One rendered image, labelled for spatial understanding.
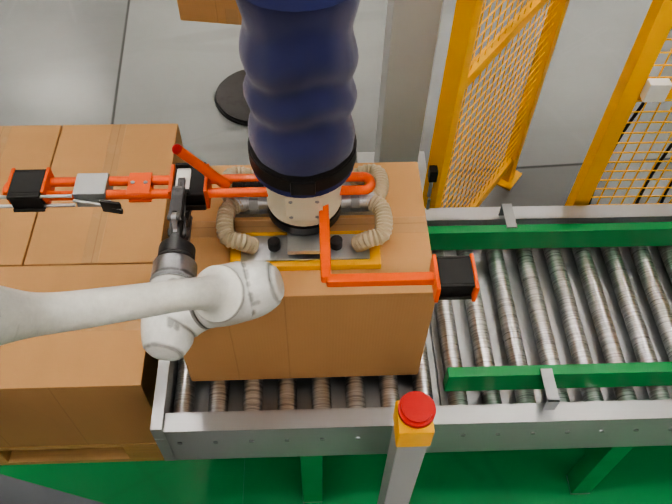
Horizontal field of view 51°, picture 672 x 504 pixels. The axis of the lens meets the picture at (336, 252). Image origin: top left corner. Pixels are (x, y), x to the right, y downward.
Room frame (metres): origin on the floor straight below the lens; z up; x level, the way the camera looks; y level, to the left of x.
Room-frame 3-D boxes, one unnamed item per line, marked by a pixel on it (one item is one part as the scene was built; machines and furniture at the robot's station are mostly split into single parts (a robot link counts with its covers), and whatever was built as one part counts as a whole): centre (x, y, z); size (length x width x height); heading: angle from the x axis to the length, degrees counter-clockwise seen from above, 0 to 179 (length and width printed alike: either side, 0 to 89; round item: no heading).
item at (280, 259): (0.95, 0.07, 0.97); 0.34 x 0.10 x 0.05; 93
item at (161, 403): (1.01, 0.45, 0.58); 0.70 x 0.03 x 0.06; 3
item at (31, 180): (1.02, 0.67, 1.07); 0.08 x 0.07 x 0.05; 93
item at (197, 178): (1.03, 0.33, 1.08); 0.10 x 0.08 x 0.06; 3
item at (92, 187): (1.02, 0.54, 1.07); 0.07 x 0.07 x 0.04; 3
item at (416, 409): (0.54, -0.16, 1.02); 0.07 x 0.07 x 0.04
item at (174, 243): (0.87, 0.33, 1.07); 0.09 x 0.07 x 0.08; 3
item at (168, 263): (0.80, 0.32, 1.07); 0.09 x 0.06 x 0.09; 93
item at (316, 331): (1.03, 0.08, 0.75); 0.60 x 0.40 x 0.40; 94
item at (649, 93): (1.47, -0.83, 1.02); 0.06 x 0.03 x 0.06; 93
